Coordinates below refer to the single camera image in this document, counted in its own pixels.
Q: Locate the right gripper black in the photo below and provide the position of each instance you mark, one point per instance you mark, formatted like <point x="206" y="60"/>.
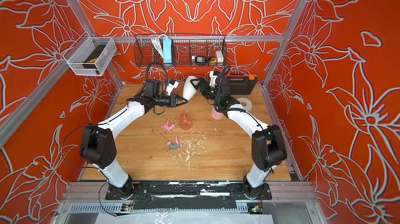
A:
<point x="203" y="82"/>

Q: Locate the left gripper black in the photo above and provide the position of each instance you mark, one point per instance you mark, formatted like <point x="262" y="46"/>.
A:
<point x="173" y="100"/>

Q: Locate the white spray bottle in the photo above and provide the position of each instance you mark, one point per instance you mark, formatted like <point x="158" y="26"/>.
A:
<point x="189" y="90"/>

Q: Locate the opaque pink spray bottle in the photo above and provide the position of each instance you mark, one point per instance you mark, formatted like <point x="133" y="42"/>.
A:
<point x="216" y="115"/>

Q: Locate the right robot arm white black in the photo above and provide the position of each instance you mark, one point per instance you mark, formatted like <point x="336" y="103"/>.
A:
<point x="267" y="144"/>

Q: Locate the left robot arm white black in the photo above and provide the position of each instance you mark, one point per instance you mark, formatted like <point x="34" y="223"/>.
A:
<point x="98" y="141"/>

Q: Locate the transparent pink spray bottle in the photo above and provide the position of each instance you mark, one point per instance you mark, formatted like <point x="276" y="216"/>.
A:
<point x="185" y="122"/>

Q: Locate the pink grey spray nozzle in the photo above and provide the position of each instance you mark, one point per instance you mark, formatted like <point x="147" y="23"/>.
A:
<point x="174" y="145"/>

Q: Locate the black round device with label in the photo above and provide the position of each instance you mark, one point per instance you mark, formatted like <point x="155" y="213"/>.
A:
<point x="199" y="60"/>

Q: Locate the white small box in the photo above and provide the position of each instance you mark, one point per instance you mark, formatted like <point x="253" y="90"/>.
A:
<point x="219" y="57"/>

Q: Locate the black orange tool case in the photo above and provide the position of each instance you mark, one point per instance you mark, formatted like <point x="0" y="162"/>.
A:
<point x="241" y="85"/>

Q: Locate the white tape roll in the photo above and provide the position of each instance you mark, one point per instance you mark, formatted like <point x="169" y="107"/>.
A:
<point x="246" y="103"/>

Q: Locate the light blue box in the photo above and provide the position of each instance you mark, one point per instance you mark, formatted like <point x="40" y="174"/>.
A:
<point x="167" y="51"/>

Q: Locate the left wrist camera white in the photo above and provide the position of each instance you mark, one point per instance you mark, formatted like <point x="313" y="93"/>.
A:
<point x="172" y="84"/>

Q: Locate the black wire basket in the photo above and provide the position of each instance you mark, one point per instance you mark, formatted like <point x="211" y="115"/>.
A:
<point x="148" y="48"/>

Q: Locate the clear plastic wall bin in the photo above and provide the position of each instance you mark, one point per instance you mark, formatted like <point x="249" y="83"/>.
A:
<point x="90" y="57"/>

